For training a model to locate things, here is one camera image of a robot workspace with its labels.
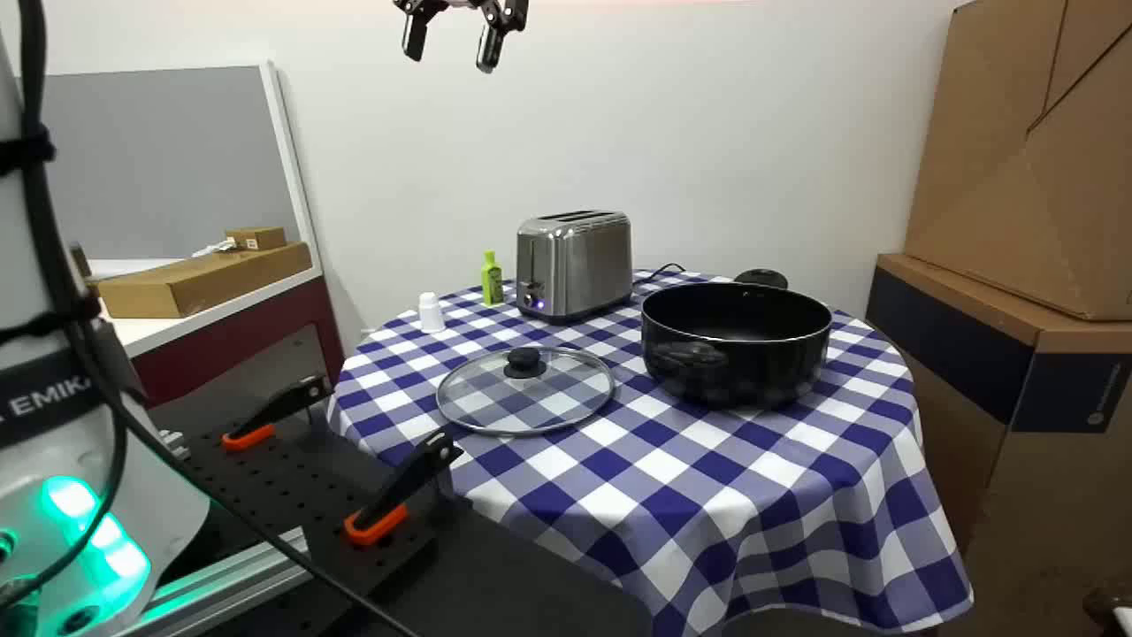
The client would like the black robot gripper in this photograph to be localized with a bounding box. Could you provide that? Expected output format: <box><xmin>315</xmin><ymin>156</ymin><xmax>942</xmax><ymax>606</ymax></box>
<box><xmin>392</xmin><ymin>0</ymin><xmax>536</xmax><ymax>79</ymax></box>

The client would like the silver two-slot toaster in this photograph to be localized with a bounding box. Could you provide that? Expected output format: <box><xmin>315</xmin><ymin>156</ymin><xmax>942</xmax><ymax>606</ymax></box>
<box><xmin>515</xmin><ymin>209</ymin><xmax>637</xmax><ymax>324</ymax></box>

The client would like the small green bottle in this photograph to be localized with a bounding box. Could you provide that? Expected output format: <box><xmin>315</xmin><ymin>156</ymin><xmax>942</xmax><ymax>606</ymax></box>
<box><xmin>477</xmin><ymin>248</ymin><xmax>506</xmax><ymax>309</ymax></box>

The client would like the small white bottle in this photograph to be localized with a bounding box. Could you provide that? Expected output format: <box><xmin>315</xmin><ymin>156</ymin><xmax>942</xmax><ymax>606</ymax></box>
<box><xmin>419</xmin><ymin>290</ymin><xmax>451</xmax><ymax>339</ymax></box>

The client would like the small cardboard box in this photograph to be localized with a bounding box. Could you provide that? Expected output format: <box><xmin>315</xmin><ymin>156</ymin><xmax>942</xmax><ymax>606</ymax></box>
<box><xmin>223</xmin><ymin>227</ymin><xmax>289</xmax><ymax>254</ymax></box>

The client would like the white-topped red cabinet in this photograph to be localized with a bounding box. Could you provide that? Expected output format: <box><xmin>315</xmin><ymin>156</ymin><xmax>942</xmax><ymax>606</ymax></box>
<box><xmin>87</xmin><ymin>253</ymin><xmax>352</xmax><ymax>411</ymax></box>

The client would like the glass pot lid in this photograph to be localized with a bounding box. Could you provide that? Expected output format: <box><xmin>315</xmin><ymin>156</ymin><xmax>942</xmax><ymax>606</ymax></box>
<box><xmin>432</xmin><ymin>343</ymin><xmax>618</xmax><ymax>438</ymax></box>

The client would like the small black round object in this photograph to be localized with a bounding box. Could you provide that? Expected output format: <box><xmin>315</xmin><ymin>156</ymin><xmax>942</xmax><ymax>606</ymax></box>
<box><xmin>734</xmin><ymin>267</ymin><xmax>793</xmax><ymax>295</ymax></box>

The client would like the black cooking pot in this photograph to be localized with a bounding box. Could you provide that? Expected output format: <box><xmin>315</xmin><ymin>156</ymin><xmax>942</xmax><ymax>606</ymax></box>
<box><xmin>637</xmin><ymin>281</ymin><xmax>840</xmax><ymax>411</ymax></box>

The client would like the black perforated breadboard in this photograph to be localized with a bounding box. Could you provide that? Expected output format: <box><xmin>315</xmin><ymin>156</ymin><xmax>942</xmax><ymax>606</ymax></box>
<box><xmin>150</xmin><ymin>383</ymin><xmax>654</xmax><ymax>637</ymax></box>

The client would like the blue white checkered tablecloth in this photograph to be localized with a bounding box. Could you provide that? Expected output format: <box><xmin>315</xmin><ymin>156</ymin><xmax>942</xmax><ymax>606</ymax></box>
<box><xmin>327</xmin><ymin>270</ymin><xmax>982</xmax><ymax>637</ymax></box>

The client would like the large tall cardboard box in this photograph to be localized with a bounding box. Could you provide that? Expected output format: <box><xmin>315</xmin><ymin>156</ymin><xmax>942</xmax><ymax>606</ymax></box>
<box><xmin>900</xmin><ymin>0</ymin><xmax>1132</xmax><ymax>324</ymax></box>

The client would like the grey panel white frame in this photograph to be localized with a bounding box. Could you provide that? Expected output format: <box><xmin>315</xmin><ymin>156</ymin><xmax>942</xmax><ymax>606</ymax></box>
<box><xmin>41</xmin><ymin>60</ymin><xmax>327</xmax><ymax>271</ymax></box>

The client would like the black toaster power cord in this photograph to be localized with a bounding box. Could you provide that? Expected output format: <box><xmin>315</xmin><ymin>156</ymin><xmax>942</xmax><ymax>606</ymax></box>
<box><xmin>631</xmin><ymin>258</ymin><xmax>702</xmax><ymax>286</ymax></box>

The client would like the black clamp orange handle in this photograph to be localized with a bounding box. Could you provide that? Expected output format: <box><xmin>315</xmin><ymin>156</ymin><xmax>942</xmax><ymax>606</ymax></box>
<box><xmin>339</xmin><ymin>429</ymin><xmax>466</xmax><ymax>553</ymax></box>
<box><xmin>221</xmin><ymin>373</ymin><xmax>337</xmax><ymax>457</ymax></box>

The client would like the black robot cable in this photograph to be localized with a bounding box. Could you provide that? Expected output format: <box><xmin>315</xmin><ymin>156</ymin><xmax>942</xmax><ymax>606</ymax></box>
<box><xmin>0</xmin><ymin>0</ymin><xmax>425</xmax><ymax>637</ymax></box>

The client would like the aluminium rail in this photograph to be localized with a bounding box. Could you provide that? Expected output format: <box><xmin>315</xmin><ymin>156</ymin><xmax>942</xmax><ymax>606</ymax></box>
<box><xmin>117</xmin><ymin>534</ymin><xmax>320</xmax><ymax>637</ymax></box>

